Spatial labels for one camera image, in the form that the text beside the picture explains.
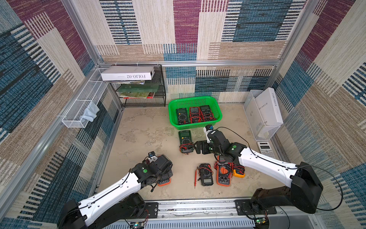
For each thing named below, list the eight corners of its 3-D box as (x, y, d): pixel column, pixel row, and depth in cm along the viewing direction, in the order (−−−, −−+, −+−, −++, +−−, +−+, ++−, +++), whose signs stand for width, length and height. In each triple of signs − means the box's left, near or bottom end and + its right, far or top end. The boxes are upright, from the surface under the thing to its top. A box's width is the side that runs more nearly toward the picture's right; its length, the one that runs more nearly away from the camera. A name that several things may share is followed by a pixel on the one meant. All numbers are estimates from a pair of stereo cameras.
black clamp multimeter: (200, 186, 82) (200, 184, 79) (199, 166, 89) (199, 163, 86) (213, 186, 82) (214, 184, 79) (210, 165, 89) (211, 163, 86)
